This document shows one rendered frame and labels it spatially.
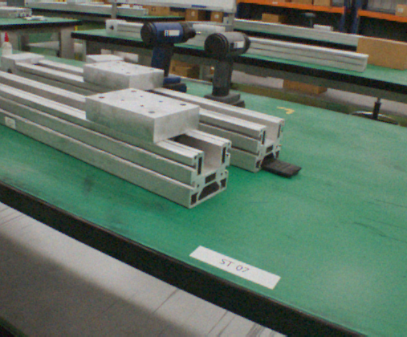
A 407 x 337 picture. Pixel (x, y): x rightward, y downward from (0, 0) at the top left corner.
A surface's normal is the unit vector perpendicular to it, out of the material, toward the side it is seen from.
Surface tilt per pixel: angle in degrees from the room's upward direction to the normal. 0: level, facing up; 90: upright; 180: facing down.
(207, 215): 0
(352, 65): 90
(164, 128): 90
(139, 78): 90
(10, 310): 0
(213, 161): 90
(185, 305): 0
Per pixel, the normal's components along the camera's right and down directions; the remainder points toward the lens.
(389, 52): -0.56, 0.24
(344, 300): 0.07, -0.92
